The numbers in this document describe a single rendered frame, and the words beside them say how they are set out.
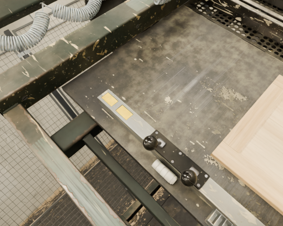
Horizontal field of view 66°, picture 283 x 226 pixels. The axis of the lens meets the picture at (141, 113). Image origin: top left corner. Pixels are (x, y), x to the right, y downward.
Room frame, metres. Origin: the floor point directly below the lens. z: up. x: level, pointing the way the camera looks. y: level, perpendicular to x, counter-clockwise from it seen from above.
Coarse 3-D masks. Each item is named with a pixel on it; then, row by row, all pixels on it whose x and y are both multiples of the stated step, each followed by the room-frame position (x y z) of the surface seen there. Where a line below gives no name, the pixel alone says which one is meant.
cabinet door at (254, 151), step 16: (272, 96) 0.67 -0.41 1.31; (256, 112) 0.64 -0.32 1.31; (272, 112) 0.63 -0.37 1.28; (240, 128) 0.61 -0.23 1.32; (256, 128) 0.60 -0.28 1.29; (272, 128) 0.60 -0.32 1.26; (224, 144) 0.58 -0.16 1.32; (240, 144) 0.57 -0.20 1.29; (256, 144) 0.57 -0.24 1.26; (272, 144) 0.56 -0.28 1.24; (224, 160) 0.55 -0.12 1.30; (240, 160) 0.54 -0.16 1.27; (256, 160) 0.53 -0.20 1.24; (272, 160) 0.53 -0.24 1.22; (240, 176) 0.51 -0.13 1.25; (256, 176) 0.50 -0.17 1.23; (272, 176) 0.50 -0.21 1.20; (256, 192) 0.48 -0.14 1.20; (272, 192) 0.47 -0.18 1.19
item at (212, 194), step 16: (112, 112) 0.69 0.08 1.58; (128, 128) 0.65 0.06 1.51; (144, 128) 0.63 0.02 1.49; (160, 160) 0.58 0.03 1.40; (208, 192) 0.48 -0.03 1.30; (224, 192) 0.47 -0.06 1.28; (224, 208) 0.44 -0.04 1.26; (240, 208) 0.44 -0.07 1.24; (240, 224) 0.41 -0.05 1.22; (256, 224) 0.41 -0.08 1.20
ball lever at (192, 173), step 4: (192, 168) 0.51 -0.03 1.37; (184, 172) 0.42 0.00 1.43; (188, 172) 0.42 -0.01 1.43; (192, 172) 0.42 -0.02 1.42; (196, 172) 0.50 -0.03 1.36; (180, 176) 0.43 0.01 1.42; (184, 176) 0.42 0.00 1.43; (188, 176) 0.41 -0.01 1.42; (192, 176) 0.41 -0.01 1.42; (196, 176) 0.41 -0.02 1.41; (184, 180) 0.41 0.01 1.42; (188, 180) 0.41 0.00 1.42; (192, 180) 0.41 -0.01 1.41; (196, 180) 0.41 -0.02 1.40; (184, 184) 0.41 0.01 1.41; (188, 184) 0.41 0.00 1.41; (192, 184) 0.41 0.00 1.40
